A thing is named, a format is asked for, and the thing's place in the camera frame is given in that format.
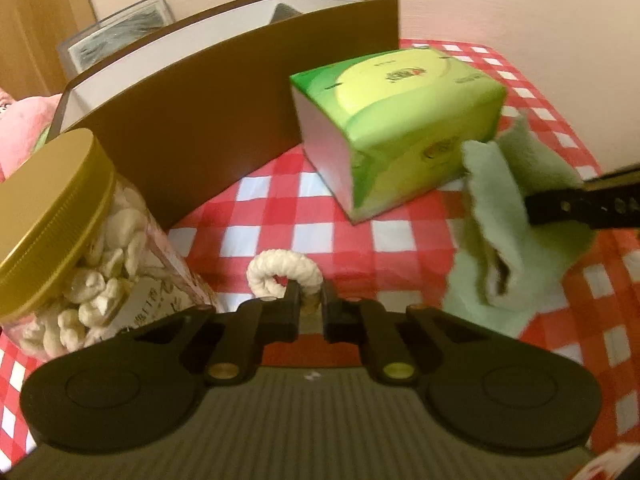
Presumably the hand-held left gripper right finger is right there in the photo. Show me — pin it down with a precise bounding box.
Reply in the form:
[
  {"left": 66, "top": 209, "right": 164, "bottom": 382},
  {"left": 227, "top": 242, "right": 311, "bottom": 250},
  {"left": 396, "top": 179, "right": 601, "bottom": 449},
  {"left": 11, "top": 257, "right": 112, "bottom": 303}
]
[{"left": 323, "top": 281, "right": 482, "bottom": 387}]

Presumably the white braided rope ring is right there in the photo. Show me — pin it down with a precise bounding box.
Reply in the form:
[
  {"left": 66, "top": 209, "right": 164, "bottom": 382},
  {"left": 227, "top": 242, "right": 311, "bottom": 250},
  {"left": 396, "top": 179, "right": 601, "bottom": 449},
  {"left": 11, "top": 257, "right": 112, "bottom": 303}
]
[{"left": 246, "top": 250, "right": 322, "bottom": 311}]

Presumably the pink starfish plush toy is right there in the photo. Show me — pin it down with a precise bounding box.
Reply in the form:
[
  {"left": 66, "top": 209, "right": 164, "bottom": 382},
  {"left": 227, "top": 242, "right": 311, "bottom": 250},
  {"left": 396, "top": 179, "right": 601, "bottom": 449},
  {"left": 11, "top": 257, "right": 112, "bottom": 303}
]
[{"left": 0, "top": 85, "right": 66, "bottom": 181}]

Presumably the green tissue pack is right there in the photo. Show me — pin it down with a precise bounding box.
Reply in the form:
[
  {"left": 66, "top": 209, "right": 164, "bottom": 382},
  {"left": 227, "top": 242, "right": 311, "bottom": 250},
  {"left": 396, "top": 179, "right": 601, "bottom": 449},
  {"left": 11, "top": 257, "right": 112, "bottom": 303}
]
[{"left": 290, "top": 49, "right": 507, "bottom": 226}]

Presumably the light green cloth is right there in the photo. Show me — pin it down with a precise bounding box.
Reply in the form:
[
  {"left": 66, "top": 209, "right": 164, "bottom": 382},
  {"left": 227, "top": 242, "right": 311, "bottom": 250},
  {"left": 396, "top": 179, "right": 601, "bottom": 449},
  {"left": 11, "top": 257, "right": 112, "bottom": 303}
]
[{"left": 442, "top": 115, "right": 598, "bottom": 336}]

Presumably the silver picture frame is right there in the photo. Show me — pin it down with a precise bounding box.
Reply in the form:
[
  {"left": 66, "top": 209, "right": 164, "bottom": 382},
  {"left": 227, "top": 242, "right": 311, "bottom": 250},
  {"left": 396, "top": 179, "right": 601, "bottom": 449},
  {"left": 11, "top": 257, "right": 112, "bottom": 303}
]
[{"left": 55, "top": 0, "right": 177, "bottom": 83}]

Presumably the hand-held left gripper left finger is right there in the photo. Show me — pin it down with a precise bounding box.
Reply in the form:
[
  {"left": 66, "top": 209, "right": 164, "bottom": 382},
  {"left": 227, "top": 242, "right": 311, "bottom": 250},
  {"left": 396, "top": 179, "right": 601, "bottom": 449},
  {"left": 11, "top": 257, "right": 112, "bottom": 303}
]
[{"left": 134, "top": 281, "right": 302, "bottom": 387}]

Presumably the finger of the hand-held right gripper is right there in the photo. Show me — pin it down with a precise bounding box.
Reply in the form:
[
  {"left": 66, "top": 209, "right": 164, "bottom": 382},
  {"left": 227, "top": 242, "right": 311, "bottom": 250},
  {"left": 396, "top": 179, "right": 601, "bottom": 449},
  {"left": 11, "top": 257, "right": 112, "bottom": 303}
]
[{"left": 525, "top": 162, "right": 640, "bottom": 231}]

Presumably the gold lid nut jar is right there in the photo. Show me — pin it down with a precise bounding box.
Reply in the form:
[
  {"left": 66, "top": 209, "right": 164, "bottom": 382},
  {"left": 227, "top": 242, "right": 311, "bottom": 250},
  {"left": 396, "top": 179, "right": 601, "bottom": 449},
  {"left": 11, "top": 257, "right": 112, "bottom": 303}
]
[{"left": 0, "top": 129, "right": 218, "bottom": 361}]

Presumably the dark cloth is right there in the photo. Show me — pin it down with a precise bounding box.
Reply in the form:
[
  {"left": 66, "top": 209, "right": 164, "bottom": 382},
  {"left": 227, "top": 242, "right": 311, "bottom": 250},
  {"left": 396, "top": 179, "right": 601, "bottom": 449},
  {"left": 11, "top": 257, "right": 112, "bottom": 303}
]
[{"left": 270, "top": 2, "right": 307, "bottom": 26}]

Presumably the red white checked tablecloth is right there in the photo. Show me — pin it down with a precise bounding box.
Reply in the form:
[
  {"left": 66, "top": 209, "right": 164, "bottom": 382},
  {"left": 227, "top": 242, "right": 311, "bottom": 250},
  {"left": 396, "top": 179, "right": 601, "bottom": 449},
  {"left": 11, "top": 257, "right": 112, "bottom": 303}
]
[{"left": 0, "top": 37, "right": 640, "bottom": 461}]

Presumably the brown curtain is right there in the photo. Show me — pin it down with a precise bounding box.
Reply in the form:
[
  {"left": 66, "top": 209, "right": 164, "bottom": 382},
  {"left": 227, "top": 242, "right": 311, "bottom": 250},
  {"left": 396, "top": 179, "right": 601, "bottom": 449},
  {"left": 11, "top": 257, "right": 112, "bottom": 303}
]
[{"left": 0, "top": 0, "right": 96, "bottom": 98}]

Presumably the red white printed packet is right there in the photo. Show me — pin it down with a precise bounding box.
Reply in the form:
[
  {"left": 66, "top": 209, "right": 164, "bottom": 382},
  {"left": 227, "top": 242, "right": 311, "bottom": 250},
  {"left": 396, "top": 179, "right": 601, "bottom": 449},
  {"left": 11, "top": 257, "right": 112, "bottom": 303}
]
[{"left": 575, "top": 442, "right": 640, "bottom": 480}]

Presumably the brown cardboard box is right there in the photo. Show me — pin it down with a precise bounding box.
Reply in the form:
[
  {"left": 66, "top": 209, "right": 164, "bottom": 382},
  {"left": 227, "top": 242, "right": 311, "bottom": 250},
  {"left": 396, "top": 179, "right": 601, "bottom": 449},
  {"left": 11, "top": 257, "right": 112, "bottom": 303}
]
[{"left": 50, "top": 0, "right": 401, "bottom": 228}]

